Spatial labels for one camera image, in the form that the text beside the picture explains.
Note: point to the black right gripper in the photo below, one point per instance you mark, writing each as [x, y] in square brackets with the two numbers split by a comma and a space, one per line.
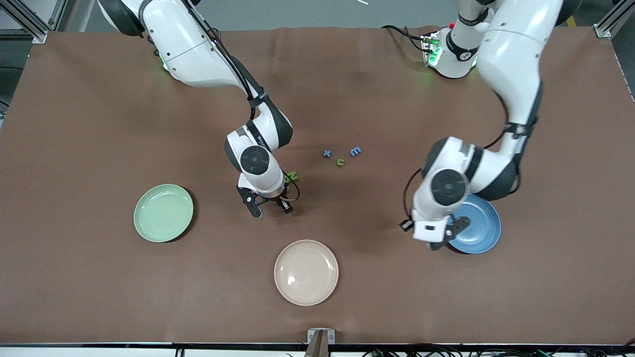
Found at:
[278, 199]

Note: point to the green letter N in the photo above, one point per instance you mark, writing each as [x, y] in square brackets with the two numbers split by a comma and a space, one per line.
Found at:
[292, 175]

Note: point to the blue letter m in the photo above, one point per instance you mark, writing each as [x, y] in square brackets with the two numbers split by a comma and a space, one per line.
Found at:
[355, 151]

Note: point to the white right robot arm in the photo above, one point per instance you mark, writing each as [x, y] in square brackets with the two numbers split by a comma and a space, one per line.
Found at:
[188, 49]

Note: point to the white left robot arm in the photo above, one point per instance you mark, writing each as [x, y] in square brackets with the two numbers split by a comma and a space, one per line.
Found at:
[511, 59]

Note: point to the left arm base connector plate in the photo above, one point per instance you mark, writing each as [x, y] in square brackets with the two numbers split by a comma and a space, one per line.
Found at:
[427, 44]

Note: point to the beige plate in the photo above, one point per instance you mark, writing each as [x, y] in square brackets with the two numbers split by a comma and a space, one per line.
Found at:
[306, 272]

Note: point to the blue plate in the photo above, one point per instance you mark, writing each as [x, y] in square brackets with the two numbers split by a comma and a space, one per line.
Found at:
[483, 228]

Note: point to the green plate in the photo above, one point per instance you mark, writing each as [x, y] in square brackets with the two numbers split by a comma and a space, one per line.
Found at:
[163, 213]

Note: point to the brown table mat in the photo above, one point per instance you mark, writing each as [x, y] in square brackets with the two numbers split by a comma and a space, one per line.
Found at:
[347, 74]

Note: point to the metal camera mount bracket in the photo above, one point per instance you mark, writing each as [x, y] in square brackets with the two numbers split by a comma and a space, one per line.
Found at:
[321, 337]

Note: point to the aluminium frame profile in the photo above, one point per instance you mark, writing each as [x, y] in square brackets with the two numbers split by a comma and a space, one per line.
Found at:
[37, 34]
[603, 30]

